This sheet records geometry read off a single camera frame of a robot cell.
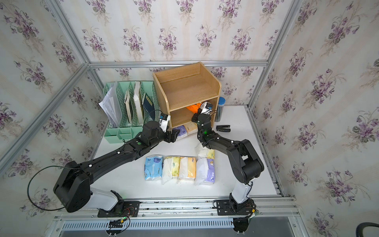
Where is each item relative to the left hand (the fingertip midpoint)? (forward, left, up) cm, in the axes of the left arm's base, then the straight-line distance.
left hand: (176, 129), depth 81 cm
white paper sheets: (+15, +39, +6) cm, 42 cm away
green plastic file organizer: (+10, +34, -15) cm, 38 cm away
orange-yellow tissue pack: (-17, -7, -15) cm, 23 cm away
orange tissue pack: (+15, -11, +3) cm, 19 cm away
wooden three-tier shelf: (+23, -6, +11) cm, 26 cm away
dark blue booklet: (+29, +22, -10) cm, 38 cm away
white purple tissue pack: (-19, -16, -13) cm, 28 cm away
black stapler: (+14, -32, -18) cm, 39 cm away
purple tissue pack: (+10, -4, -15) cm, 18 cm away
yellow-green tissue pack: (-15, +3, -15) cm, 21 cm away
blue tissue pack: (-17, +13, -15) cm, 26 cm away
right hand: (+15, -14, +2) cm, 20 cm away
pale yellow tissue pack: (+12, -9, -13) cm, 20 cm away
